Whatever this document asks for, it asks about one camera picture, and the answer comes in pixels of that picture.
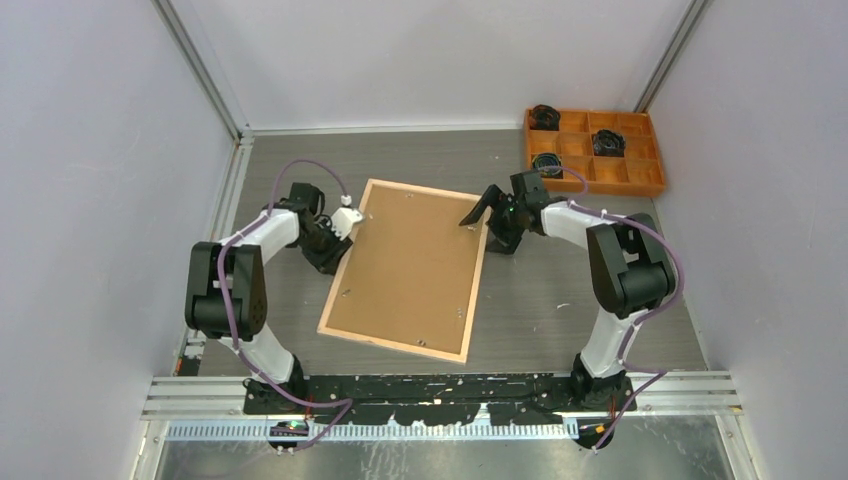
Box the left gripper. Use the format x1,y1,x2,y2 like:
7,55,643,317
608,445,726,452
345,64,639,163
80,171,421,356
296,219,353,275

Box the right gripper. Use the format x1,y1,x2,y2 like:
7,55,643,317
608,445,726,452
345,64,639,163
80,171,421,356
461,184,526,255

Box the brown backing board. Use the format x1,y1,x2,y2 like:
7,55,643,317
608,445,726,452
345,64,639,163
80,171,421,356
326,185,488,356

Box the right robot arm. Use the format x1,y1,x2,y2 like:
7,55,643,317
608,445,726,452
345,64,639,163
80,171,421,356
459,171,677,411

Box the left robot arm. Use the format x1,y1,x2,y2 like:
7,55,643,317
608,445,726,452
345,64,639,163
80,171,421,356
184,183,364,414

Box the blue yellow tape roll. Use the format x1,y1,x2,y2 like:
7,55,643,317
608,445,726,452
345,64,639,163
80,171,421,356
531,152,564,179

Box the black tape roll top-left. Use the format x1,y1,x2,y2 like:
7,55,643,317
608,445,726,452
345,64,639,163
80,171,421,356
528,104,561,131

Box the black tape roll middle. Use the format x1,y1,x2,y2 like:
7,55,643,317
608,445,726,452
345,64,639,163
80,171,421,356
592,129,627,158

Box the orange compartment tray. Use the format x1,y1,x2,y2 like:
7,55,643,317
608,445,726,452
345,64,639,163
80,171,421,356
523,107,667,198

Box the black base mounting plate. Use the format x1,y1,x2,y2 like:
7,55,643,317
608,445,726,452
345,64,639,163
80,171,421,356
242,373,635,426

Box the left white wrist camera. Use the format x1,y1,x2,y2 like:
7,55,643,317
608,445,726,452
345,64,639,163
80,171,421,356
330,194,364,240

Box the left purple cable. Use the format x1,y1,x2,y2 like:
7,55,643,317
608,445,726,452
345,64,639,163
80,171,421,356
217,157,355,454

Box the aluminium rail front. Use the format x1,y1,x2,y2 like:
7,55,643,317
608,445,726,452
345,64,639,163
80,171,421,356
142,371,743,424

